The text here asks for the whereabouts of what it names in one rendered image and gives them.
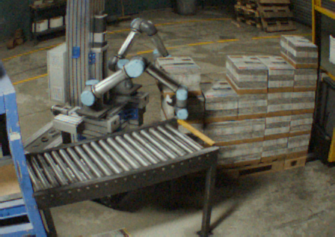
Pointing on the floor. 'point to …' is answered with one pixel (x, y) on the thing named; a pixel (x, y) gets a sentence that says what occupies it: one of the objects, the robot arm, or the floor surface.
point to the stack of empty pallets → (251, 17)
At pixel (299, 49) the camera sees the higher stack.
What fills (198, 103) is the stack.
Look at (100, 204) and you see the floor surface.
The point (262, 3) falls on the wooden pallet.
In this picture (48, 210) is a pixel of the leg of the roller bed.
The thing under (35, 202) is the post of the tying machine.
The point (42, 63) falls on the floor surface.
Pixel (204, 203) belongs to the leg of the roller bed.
